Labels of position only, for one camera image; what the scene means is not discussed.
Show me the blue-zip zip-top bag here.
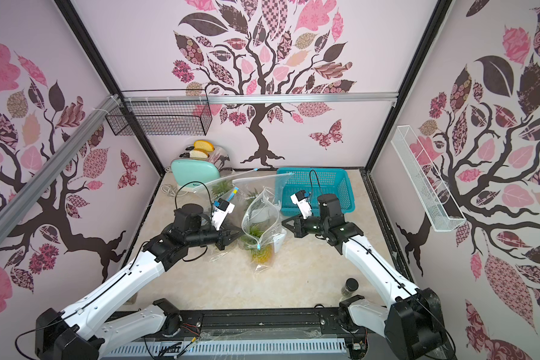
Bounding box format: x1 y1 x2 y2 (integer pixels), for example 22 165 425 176
206 187 241 262

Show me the clear acrylic wall shelf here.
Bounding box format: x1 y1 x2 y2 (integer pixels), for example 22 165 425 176
391 125 467 233

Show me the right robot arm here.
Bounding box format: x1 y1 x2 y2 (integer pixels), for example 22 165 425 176
282 190 456 359

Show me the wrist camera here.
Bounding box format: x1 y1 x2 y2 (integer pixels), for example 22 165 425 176
211 199 235 230
290 190 313 220

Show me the mint green toaster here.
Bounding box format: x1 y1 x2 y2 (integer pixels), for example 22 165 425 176
170 158 221 188

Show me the black wire wall basket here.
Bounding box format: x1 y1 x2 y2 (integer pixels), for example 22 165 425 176
105 88 214 136

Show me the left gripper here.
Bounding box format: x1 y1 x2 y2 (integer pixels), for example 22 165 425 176
185 221 245 251

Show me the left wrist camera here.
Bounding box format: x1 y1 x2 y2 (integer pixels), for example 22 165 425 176
211 199 235 230

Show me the white slotted cable duct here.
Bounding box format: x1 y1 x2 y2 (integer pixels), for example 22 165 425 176
104 338 347 359

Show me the yellow pineapple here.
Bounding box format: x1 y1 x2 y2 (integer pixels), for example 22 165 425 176
249 226 274 266

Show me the teal plastic basket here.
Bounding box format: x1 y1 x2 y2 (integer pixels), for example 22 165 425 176
277 167 356 217

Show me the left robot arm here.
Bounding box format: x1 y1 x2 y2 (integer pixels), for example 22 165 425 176
32 200 241 359

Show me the yellow bread slice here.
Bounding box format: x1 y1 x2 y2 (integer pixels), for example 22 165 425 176
193 140 215 153

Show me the dark lidded spice jar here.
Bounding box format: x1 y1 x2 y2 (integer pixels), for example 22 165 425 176
341 277 359 298

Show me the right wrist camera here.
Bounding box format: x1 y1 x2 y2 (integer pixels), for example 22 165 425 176
290 190 313 220

